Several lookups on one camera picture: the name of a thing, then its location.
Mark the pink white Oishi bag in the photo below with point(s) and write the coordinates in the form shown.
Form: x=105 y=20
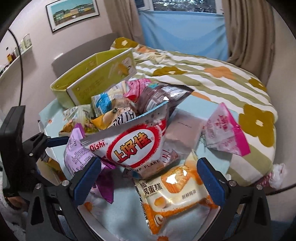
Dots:
x=221 y=132

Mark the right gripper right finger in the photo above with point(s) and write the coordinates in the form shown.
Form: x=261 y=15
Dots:
x=213 y=180

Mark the framed landscape picture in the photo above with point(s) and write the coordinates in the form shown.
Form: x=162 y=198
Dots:
x=63 y=13

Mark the beige curtain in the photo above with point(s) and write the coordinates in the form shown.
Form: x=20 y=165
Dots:
x=250 y=34
x=124 y=19

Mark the purple snack bag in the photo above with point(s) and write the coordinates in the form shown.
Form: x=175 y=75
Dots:
x=76 y=157

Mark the red white Oishi shrimp bag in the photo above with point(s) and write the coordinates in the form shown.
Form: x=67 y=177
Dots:
x=137 y=145

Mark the green cardboard box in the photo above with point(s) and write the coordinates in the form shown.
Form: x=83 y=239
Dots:
x=92 y=76

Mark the translucent brown cake packet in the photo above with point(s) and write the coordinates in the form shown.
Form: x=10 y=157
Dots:
x=183 y=133

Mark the wall shelf with bottles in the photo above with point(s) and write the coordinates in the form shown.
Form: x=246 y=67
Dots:
x=23 y=48

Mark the green cartoon snack bag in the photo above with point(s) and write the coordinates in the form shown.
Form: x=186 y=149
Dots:
x=82 y=114

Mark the beige left curtain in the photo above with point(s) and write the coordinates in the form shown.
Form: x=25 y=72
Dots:
x=124 y=19

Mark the blue window cloth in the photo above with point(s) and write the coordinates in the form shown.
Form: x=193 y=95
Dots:
x=194 y=33

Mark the orange cake snack packet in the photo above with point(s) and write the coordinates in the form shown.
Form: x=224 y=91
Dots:
x=173 y=192

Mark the pink red striped packet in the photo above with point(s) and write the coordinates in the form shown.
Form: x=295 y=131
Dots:
x=135 y=88

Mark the yellow black snack packet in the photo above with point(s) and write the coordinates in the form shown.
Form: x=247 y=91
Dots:
x=114 y=117

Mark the floral striped quilt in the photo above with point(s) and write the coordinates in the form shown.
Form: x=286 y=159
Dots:
x=218 y=81

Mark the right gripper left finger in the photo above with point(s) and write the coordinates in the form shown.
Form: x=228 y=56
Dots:
x=84 y=180

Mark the blue white snack packet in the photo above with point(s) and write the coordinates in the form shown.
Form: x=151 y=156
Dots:
x=112 y=98

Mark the brown chocolate candy bag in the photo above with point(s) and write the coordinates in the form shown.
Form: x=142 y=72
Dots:
x=156 y=93

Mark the beige right curtain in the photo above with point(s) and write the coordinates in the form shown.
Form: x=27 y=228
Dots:
x=250 y=34

